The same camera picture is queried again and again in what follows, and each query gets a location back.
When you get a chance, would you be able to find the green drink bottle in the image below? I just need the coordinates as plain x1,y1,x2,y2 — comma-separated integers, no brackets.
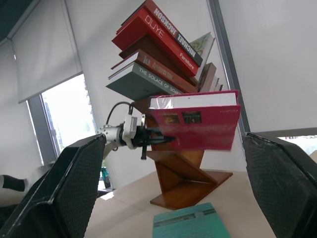
101,166,112,189

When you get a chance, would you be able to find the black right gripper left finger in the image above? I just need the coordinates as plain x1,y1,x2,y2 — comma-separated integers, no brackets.
0,134,106,238

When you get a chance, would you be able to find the black and white object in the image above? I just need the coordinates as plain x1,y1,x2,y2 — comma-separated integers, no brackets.
0,174,29,193

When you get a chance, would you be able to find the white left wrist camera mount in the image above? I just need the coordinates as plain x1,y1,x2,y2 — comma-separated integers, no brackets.
123,113,147,150

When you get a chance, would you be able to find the green patterned cover book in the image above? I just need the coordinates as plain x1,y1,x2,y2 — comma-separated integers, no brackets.
189,31,215,82

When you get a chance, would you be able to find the grey Solace book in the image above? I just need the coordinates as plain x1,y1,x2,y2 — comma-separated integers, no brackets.
106,61,185,102

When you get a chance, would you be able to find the magenta hardcover book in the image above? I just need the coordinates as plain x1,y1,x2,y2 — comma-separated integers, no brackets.
148,90,242,151

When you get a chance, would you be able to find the white roller blind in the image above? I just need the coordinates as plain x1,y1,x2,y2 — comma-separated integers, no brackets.
11,0,84,104
217,0,317,137

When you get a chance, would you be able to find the grey window pillar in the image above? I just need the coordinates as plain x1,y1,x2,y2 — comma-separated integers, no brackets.
207,0,251,139

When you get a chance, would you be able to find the brown anniversary book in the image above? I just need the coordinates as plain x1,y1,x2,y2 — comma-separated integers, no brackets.
108,49,199,94

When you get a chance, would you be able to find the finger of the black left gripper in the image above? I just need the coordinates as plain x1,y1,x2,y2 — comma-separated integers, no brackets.
148,135,177,146
147,127,166,136

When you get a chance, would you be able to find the Michael Jackson black-spine book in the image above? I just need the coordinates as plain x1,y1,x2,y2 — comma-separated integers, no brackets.
115,0,204,67

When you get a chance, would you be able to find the wooden zigzag bookshelf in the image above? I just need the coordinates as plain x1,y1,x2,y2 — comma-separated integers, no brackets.
118,33,233,211

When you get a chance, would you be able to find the red OUYE Furniture book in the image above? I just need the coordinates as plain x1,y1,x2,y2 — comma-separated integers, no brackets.
111,6,200,78

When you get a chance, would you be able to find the teal paperback book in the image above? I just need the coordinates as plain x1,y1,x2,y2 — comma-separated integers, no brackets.
152,202,232,238

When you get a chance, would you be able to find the dark brown book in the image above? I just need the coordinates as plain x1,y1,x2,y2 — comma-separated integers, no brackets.
197,62,217,94

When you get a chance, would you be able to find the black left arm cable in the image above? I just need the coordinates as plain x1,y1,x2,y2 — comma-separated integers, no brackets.
106,101,134,124

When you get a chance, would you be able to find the grey window frame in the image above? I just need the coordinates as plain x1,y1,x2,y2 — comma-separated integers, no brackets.
26,95,61,158

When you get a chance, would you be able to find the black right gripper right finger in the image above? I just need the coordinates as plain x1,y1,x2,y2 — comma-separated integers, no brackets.
242,132,317,238

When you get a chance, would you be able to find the thin pale book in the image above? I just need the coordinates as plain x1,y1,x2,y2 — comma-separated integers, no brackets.
212,74,224,92

